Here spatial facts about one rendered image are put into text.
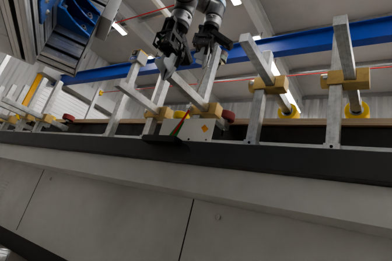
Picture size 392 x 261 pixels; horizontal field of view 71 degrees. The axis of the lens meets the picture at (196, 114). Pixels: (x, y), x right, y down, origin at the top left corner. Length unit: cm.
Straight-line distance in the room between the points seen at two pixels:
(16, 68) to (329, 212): 870
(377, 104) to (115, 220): 823
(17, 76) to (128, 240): 791
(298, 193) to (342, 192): 11
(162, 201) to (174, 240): 19
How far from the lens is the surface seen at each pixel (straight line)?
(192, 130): 108
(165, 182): 110
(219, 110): 109
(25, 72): 913
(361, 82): 97
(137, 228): 141
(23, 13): 61
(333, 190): 87
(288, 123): 117
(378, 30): 454
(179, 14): 99
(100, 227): 159
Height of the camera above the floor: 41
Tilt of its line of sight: 22 degrees up
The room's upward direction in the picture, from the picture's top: 15 degrees clockwise
